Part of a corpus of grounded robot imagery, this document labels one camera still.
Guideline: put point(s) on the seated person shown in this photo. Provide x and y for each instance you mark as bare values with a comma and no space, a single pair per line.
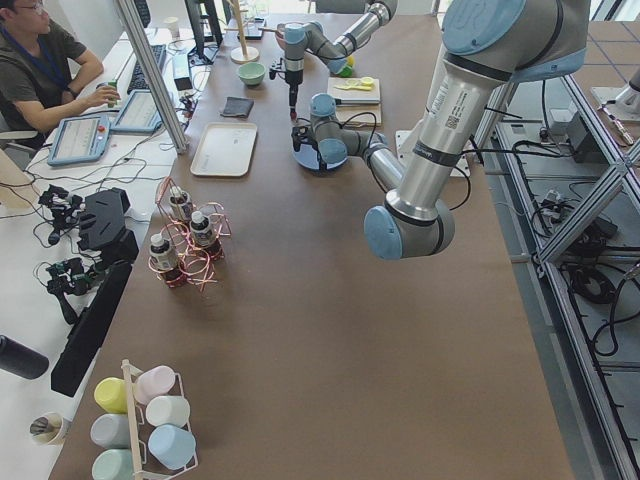
43,71

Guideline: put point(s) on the grey folded cloth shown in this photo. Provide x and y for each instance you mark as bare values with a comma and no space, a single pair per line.
237,107

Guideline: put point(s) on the mint green cup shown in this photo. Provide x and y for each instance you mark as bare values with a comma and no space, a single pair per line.
113,464

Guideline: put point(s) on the grey cup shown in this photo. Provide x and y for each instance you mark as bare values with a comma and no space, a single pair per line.
111,431

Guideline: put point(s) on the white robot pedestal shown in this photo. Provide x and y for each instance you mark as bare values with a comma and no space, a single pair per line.
405,141

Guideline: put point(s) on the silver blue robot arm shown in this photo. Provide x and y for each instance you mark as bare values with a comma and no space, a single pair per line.
310,38
485,44

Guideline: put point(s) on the wooden cutting board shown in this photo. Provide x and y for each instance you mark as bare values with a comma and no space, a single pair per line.
358,115

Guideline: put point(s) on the pink bowl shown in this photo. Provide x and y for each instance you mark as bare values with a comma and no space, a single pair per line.
279,35

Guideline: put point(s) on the blue teach pendant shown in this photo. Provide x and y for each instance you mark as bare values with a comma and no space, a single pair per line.
79,140
139,115

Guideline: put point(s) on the aluminium frame post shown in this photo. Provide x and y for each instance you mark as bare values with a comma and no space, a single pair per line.
127,13

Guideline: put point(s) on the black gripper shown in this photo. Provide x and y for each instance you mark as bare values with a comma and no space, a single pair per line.
294,85
300,138

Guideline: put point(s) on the pink cup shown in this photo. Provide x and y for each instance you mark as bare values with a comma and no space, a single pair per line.
153,383

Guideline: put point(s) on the paper cup with utensils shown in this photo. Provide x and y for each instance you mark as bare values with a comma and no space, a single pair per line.
49,429

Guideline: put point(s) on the steel muddler black tip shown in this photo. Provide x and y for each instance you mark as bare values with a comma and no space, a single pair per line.
356,101

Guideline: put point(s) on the blue plastic plate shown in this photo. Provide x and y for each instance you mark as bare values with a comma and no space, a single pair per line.
312,162

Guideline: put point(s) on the green bottle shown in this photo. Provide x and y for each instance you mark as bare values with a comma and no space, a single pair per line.
115,97

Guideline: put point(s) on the cream rabbit tray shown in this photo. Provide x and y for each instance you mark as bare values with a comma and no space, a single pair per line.
225,150

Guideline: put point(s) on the green bowl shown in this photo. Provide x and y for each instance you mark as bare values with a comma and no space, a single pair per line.
251,73

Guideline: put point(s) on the blue cup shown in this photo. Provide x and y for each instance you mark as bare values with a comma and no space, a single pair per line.
172,446

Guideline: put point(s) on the black water bottle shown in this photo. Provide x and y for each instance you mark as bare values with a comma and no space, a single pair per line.
22,361

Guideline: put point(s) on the copper wire bottle rack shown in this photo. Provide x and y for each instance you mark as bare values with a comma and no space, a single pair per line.
197,264

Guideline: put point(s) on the yellow cup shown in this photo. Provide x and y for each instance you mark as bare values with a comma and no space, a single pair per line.
110,395

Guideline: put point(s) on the wooden stand round base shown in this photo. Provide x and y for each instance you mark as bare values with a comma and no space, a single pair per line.
244,53

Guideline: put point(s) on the yellow plastic knife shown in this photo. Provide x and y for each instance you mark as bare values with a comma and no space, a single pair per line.
354,87

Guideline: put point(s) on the dark tea bottle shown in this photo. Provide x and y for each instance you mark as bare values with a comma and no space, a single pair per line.
164,257
180,202
201,230

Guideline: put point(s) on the wooden cup rack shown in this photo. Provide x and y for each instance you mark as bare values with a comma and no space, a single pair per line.
145,465

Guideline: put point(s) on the white paper cup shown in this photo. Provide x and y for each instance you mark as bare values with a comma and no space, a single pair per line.
172,25

